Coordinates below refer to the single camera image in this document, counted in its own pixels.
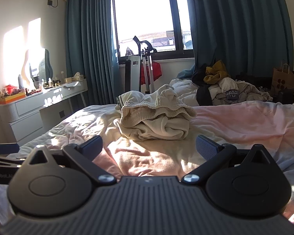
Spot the black framed window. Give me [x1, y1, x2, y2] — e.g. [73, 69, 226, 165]
[111, 0, 194, 64]

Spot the pile of light clothes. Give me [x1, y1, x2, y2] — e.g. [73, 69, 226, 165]
[209, 77, 274, 102]

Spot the row of cosmetic bottles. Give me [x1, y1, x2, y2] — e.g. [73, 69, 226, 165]
[38, 71, 64, 89]

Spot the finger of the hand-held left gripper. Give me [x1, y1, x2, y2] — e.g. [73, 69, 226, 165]
[0, 142, 27, 168]

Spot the cream knit garment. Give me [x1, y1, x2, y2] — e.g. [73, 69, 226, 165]
[116, 84, 198, 128]

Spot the tissue box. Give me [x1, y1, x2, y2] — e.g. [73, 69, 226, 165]
[64, 72, 85, 83]

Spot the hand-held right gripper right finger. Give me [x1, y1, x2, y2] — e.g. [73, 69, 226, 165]
[181, 135, 275, 184]

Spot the pink and white duvet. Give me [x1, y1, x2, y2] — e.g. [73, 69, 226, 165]
[0, 100, 294, 226]

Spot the white dressing table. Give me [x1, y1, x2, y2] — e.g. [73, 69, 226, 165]
[0, 78, 89, 147]

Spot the white tower appliance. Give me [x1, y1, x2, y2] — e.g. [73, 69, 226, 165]
[124, 56, 142, 92]

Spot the teal curtain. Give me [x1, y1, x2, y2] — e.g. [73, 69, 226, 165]
[189, 0, 294, 79]
[65, 0, 118, 106]

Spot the white quilt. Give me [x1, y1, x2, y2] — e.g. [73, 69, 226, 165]
[170, 77, 212, 103]

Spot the teal garment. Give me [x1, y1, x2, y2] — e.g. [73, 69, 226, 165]
[177, 64, 196, 79]

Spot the dark sofa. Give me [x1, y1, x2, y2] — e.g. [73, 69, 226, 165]
[235, 70, 294, 103]

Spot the yellow garment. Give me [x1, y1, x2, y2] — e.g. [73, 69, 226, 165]
[203, 60, 232, 85]

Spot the silver folding rack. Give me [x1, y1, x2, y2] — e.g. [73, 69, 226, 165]
[132, 35, 158, 94]

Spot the orange tray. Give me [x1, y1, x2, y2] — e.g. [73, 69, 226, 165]
[0, 92, 26, 105]

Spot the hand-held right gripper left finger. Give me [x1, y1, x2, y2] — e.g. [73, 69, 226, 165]
[27, 135, 117, 185]

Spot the black garment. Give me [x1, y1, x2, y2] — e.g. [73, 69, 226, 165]
[192, 66, 213, 107]

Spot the brown paper bag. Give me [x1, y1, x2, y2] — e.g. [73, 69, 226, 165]
[272, 63, 294, 96]

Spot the red cloth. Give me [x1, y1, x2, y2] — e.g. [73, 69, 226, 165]
[140, 61, 161, 85]

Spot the curved table mirror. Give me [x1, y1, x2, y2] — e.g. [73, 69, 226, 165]
[22, 47, 54, 84]

